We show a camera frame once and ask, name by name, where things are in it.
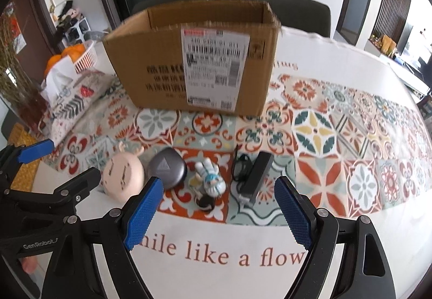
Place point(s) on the cluttered white shelf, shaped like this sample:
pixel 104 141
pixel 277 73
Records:
pixel 71 24

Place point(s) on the pink round toy head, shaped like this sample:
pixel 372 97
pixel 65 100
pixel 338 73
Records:
pixel 123 174

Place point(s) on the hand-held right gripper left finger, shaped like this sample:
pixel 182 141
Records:
pixel 143 214

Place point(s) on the yellow boxes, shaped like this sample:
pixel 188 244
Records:
pixel 388 45

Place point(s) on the orange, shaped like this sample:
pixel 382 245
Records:
pixel 74 52
pixel 54 62

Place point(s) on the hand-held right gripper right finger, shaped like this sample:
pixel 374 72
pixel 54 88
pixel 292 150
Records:
pixel 293 214

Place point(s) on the brown cardboard box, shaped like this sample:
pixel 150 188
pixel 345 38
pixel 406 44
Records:
pixel 152 49

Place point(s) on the brown wooden door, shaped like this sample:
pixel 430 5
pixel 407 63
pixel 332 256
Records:
pixel 23 25

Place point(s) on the grey earbud case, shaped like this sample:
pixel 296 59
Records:
pixel 167 167

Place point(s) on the white sideboard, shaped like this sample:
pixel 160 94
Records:
pixel 401 69

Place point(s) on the small white blue figurine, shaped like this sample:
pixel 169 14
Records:
pixel 209 180

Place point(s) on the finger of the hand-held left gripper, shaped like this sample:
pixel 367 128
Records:
pixel 35 151
pixel 81 184

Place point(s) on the white plastic fruit basket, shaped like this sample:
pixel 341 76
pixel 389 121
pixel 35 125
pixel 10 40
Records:
pixel 86 57

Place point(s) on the floral fabric tissue cover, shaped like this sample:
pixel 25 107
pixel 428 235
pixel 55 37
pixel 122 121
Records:
pixel 81 99

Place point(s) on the glass vase with dried flowers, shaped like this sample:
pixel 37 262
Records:
pixel 13 66

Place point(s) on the dark grey chair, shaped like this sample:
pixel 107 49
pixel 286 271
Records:
pixel 5 123
pixel 297 12

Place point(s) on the yellow woven box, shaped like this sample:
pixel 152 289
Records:
pixel 23 140

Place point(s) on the person's left hand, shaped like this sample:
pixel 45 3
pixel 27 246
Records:
pixel 29 265

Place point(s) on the black television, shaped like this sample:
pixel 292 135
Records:
pixel 405 37

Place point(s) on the white tissue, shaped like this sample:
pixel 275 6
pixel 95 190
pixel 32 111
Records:
pixel 60 78

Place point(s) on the white patterned tablecloth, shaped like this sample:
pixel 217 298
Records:
pixel 219 272

